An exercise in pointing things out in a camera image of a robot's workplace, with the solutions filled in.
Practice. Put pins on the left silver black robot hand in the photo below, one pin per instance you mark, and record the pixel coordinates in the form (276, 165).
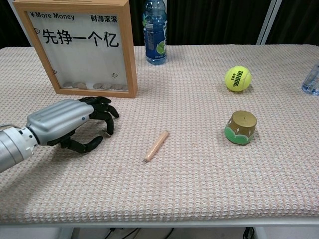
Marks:
(59, 117)

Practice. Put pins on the short wooden pencil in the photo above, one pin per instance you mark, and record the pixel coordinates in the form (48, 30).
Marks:
(156, 146)

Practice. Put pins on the black pleated curtain panel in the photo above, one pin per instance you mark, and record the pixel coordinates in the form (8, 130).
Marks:
(211, 20)
(137, 25)
(299, 20)
(7, 25)

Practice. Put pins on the blue drink bottle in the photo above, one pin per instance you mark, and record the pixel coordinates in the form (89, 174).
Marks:
(155, 37)

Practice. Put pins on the beige woven tablecloth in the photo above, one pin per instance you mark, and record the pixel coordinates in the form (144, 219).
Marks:
(174, 186)

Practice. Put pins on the gold green upturned cup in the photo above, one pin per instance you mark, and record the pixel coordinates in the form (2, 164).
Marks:
(241, 124)

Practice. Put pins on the yellow tennis ball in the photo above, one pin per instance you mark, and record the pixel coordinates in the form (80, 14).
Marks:
(238, 78)

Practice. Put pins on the clear water bottle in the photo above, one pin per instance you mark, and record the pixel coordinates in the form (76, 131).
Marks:
(311, 83)

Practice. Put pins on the wooden framed coin bank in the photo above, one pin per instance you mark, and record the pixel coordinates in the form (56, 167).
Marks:
(129, 49)

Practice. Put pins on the white table frame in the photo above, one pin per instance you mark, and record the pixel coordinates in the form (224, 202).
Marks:
(174, 223)

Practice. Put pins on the white partition frame post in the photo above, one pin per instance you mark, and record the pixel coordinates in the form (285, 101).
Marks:
(269, 22)

